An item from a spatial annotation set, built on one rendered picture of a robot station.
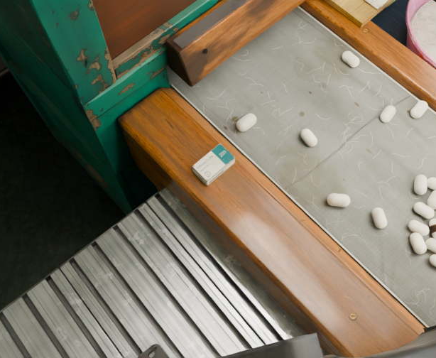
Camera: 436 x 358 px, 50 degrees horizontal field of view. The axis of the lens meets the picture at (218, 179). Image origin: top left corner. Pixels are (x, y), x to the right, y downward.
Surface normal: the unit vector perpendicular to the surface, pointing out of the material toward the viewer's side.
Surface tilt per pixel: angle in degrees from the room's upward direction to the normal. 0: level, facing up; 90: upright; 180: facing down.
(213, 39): 67
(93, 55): 90
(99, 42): 90
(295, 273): 0
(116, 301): 0
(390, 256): 0
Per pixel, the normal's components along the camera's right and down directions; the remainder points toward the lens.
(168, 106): 0.00, -0.39
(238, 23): 0.62, 0.47
